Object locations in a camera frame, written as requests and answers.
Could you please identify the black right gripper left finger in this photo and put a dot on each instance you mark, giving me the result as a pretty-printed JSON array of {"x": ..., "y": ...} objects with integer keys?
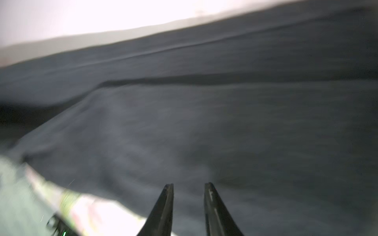
[{"x": 159, "y": 221}]

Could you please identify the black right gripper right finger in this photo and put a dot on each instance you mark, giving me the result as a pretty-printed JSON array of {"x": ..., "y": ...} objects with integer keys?
[{"x": 218, "y": 219}]

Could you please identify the dark grey long pants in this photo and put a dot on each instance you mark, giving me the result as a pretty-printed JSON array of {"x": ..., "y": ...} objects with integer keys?
[{"x": 277, "y": 108}]

